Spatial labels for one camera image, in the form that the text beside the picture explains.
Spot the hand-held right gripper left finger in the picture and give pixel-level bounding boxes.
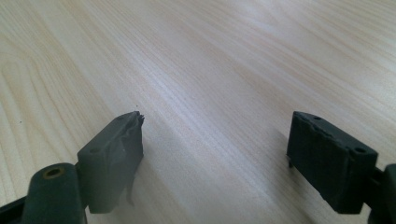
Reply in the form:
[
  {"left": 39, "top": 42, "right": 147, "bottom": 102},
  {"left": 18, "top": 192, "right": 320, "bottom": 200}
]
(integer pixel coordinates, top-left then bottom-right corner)
[{"left": 77, "top": 110, "right": 146, "bottom": 215}]

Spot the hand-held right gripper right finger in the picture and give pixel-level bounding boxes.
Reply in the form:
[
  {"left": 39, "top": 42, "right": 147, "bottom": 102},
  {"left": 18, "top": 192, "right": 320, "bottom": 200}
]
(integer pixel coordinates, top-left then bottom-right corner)
[{"left": 286, "top": 110, "right": 379, "bottom": 215}]

